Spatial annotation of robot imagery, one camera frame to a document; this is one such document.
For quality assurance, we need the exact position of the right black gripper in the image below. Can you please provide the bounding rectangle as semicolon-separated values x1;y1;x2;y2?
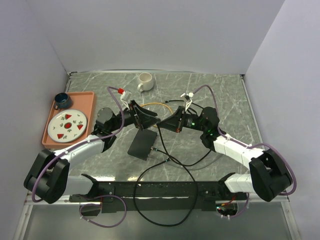
158;105;208;133

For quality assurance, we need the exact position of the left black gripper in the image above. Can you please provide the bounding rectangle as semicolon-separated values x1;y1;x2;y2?
109;100;161;132

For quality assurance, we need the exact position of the black network switch box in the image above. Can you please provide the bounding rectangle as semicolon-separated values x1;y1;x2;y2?
127;129;158;161

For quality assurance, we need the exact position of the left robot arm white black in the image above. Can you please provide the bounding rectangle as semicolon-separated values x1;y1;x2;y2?
23;100;160;204

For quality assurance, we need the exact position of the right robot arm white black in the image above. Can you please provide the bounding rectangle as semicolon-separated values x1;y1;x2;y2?
156;106;297;202

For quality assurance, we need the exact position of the white ceramic mug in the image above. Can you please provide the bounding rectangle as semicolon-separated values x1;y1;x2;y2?
137;72;154;92

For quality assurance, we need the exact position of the pink tray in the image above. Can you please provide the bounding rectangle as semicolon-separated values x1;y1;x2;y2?
42;91;97;149

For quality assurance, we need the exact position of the white watermelon pattern plate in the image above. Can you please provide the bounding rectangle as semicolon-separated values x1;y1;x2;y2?
47;109;88;143

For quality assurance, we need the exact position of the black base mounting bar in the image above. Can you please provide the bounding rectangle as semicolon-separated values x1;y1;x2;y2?
69;181;247;213

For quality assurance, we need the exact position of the dark blue cup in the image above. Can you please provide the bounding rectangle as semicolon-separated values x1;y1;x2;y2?
54;92;73;110

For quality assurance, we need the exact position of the yellow ethernet cable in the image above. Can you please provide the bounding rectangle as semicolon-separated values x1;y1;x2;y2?
140;102;174;128

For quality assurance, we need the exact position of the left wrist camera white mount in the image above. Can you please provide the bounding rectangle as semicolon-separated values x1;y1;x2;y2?
117;88;132;108

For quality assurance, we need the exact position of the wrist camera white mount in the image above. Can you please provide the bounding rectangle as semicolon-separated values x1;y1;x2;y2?
117;88;132;108
180;92;194;112

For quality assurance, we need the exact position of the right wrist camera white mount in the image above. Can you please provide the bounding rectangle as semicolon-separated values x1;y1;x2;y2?
180;92;194;112

